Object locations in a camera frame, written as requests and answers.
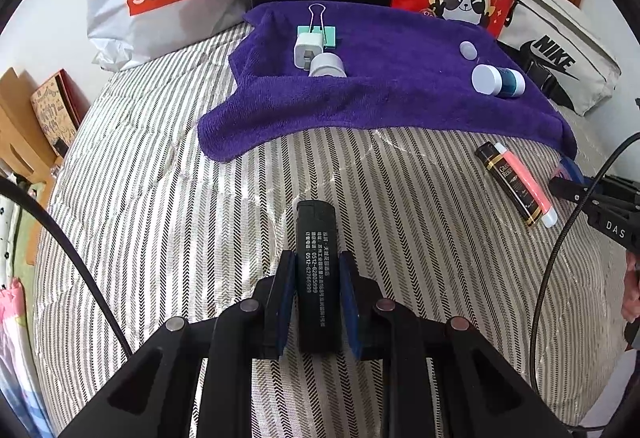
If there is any black lighter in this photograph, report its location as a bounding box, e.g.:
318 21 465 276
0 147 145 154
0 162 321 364
295 200 342 356

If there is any pink white tube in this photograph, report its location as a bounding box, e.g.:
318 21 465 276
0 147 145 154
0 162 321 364
494 143 558 228

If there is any black gold lipstick box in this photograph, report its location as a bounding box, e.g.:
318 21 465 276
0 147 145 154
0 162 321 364
475 141 541 227

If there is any blue white cylinder bottle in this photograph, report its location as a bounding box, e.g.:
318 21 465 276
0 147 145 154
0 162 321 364
471 65 526 99

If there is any white round plug adapter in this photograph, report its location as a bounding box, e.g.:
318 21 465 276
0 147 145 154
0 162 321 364
308 53 346 78

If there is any small white night light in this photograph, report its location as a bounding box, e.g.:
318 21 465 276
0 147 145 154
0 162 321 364
459 41 478 61

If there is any white square charger plug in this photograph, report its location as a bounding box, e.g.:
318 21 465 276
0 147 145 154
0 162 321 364
293 32 324 71

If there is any green binder clip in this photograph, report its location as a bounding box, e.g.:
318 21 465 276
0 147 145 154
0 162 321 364
296 3 337 48

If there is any person's right hand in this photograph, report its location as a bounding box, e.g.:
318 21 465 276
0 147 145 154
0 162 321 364
620 251 640 323

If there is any white Nike waist bag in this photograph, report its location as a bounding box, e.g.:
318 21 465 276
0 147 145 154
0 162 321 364
499 0 622 115

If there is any purple towel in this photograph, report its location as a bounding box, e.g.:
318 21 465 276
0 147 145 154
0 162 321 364
198 2 577 162

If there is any patterned brown box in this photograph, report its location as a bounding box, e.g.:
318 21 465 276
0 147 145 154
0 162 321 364
30 69 89 158

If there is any wooden furniture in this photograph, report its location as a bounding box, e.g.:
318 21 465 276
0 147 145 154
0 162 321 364
0 67 64 269

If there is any black cable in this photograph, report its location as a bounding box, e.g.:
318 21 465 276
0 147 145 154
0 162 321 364
0 175 135 359

